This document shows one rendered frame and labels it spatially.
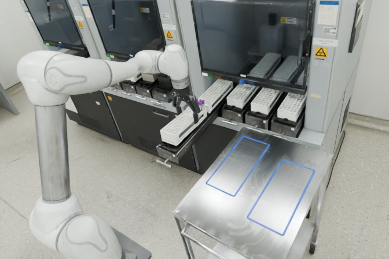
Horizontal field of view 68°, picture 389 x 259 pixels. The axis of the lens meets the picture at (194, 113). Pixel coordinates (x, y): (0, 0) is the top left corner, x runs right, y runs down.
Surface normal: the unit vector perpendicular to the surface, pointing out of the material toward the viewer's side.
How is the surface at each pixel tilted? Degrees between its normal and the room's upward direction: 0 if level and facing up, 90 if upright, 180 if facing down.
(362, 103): 90
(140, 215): 0
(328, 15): 90
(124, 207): 0
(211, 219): 0
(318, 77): 90
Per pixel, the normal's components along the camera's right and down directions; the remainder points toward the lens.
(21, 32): 0.82, 0.23
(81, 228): -0.06, -0.77
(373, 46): -0.55, 0.56
